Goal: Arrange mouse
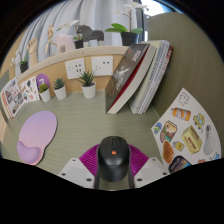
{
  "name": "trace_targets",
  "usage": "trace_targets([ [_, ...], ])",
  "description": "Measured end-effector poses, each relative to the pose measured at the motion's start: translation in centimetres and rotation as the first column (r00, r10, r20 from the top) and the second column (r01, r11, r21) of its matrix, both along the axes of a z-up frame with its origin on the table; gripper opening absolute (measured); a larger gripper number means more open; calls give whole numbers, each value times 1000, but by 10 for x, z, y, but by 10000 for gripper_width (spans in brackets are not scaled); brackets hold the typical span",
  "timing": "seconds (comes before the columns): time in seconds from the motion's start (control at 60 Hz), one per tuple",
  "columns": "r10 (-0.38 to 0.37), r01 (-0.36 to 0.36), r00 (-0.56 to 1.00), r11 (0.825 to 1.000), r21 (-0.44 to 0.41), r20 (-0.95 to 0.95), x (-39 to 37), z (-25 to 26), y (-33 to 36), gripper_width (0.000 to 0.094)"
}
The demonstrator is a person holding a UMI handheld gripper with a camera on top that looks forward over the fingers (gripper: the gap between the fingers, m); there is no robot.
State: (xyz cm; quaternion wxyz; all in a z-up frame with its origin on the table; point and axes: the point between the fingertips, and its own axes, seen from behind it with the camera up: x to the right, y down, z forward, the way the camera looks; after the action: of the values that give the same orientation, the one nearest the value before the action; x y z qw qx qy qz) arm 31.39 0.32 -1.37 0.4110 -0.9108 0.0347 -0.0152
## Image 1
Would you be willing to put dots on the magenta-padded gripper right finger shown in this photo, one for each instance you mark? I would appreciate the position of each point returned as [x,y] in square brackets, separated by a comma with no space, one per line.
[150,170]

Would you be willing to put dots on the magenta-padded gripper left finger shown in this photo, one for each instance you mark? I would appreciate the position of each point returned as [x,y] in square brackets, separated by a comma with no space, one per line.
[78,170]

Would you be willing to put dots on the black computer mouse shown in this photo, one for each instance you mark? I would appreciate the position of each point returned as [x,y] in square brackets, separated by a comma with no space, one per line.
[113,160]

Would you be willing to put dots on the lilac mouse pad with wrist rest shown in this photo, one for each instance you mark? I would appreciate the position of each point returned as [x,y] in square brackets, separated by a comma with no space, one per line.
[35,136]

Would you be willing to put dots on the white sheet with colourful stickers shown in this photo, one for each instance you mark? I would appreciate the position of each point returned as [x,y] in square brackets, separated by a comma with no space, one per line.
[186,133]

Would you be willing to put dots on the small succulent in white pot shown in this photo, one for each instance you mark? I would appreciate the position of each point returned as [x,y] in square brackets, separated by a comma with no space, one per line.
[60,93]
[45,96]
[88,90]

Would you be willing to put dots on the white picture sheet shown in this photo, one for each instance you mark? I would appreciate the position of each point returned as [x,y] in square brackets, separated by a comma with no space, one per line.
[30,89]

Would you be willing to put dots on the magazine with photo cover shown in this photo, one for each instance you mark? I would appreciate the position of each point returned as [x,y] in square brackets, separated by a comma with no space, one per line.
[13,98]

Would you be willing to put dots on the dark cover book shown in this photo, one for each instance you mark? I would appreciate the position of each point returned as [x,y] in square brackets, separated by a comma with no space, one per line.
[123,76]

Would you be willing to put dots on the white book with printed spine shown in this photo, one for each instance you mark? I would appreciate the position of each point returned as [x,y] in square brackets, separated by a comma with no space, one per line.
[160,71]

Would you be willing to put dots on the grey-green desk partition panel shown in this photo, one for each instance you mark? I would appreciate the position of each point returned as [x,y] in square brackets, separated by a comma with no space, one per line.
[193,60]

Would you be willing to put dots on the grey curtain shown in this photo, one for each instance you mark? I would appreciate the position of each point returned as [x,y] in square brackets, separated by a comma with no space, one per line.
[96,16]

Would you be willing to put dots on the white wall socket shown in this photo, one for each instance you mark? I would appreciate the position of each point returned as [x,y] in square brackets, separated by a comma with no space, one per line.
[102,65]
[75,68]

